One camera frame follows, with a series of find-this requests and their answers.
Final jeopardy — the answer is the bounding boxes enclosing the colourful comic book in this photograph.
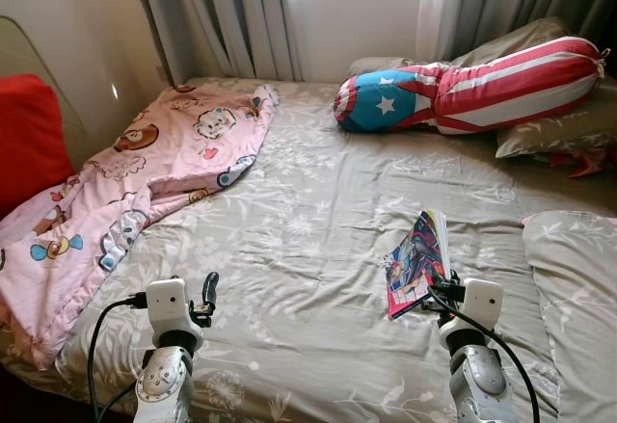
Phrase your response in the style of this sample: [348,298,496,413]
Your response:
[386,209,452,321]

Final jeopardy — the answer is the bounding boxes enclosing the red crumpled cloth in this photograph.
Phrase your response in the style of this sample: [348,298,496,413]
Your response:
[548,147,610,176]

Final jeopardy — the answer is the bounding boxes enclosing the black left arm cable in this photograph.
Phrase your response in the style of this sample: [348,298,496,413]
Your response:
[87,292,151,423]

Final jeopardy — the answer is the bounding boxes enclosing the white sheer curtain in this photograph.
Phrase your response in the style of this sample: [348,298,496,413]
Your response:
[416,0,470,64]

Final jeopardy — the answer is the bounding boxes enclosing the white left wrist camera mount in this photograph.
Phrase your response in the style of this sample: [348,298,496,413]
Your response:
[144,278,190,347]

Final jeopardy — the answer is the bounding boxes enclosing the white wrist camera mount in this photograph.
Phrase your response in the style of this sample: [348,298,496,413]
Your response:
[144,278,190,347]
[460,278,505,333]

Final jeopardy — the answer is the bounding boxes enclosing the pink cartoon print blanket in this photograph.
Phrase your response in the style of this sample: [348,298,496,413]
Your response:
[0,83,282,372]

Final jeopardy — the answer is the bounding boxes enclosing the star and stripes bolster pillow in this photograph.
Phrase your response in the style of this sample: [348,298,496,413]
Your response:
[334,36,611,136]

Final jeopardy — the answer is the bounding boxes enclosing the red fabric cushion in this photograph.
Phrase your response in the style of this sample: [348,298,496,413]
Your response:
[0,74,77,218]

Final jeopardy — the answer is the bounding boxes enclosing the grey pleated curtain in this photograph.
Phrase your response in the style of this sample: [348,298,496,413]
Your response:
[463,0,617,67]
[135,0,301,85]

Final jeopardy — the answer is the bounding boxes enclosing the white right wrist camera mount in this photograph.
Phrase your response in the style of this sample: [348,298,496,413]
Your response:
[460,278,505,333]

